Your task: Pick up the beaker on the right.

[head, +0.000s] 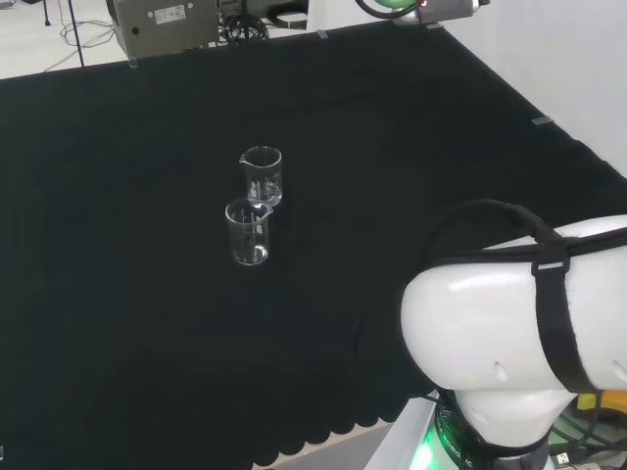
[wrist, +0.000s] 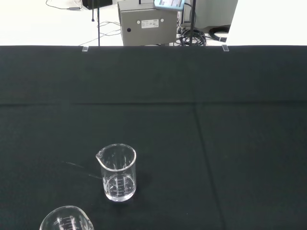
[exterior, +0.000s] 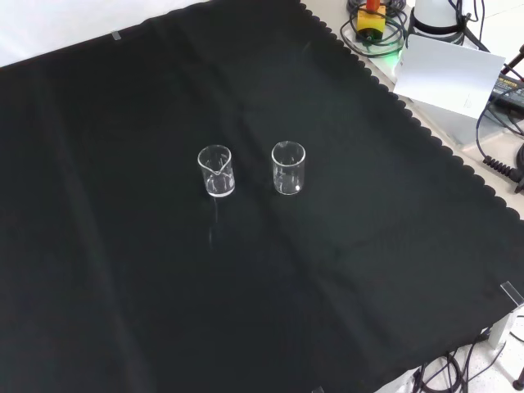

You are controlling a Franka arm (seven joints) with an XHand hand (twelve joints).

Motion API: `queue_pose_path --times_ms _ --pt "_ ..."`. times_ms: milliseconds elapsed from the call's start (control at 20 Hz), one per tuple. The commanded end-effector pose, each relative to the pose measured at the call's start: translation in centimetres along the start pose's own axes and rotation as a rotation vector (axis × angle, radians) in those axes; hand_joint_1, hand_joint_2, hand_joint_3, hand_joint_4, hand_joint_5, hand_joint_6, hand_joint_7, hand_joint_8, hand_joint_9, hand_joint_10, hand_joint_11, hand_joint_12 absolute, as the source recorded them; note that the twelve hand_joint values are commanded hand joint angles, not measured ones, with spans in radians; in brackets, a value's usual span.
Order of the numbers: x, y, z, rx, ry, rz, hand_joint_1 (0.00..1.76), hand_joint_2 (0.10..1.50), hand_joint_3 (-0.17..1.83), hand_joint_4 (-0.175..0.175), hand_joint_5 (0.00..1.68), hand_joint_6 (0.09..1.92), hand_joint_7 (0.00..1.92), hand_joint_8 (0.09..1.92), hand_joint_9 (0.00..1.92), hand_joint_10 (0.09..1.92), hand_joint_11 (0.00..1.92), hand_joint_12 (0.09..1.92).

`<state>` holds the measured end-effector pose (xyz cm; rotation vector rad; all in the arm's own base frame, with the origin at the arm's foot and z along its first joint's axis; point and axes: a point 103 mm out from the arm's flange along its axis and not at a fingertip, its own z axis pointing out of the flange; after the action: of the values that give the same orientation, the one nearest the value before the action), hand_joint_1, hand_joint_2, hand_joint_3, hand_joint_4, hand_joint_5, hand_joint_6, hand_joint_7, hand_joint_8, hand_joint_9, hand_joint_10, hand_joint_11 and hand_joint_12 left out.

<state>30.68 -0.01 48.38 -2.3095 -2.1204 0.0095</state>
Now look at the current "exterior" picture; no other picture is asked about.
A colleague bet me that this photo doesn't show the clear tape strip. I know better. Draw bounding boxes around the clear tape strip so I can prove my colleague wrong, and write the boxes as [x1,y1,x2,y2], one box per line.
[499,280,524,307]

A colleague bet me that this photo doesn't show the black tripod leg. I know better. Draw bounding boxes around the black tripod leg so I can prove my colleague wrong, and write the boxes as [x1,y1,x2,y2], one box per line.
[502,44,524,75]

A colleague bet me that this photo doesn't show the pale board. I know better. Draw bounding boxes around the pale board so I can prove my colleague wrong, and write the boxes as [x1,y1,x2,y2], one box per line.
[392,34,507,120]

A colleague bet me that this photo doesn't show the green cable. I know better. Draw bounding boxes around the green cable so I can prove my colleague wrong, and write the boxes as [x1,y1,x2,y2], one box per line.
[339,7,409,58]

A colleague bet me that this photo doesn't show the black coiled cable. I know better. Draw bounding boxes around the black coiled cable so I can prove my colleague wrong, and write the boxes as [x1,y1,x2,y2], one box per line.
[475,88,524,185]

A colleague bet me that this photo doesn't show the yellow stop button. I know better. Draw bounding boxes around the yellow stop button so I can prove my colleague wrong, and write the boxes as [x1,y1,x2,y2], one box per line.
[355,0,387,43]

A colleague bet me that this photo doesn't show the black power adapter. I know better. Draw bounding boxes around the black power adapter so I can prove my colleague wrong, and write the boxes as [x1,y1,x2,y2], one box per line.
[489,75,524,108]

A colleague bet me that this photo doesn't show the silver metal bracket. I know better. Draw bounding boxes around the silver metal bracket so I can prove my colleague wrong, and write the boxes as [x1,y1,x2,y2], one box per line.
[487,313,521,350]

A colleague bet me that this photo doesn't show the white round base black ring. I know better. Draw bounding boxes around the white round base black ring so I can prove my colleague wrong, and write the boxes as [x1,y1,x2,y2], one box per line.
[410,0,467,41]

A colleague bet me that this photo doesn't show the black floor cables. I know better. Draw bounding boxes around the black floor cables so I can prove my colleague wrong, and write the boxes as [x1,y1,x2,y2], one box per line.
[411,327,524,393]

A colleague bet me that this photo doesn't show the black bench cloth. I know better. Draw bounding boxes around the black bench cloth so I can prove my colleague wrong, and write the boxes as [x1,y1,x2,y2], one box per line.
[0,0,524,393]

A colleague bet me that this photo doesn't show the clear glass beaker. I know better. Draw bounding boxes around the clear glass beaker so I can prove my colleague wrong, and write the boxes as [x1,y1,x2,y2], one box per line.
[196,144,237,199]
[270,140,307,197]

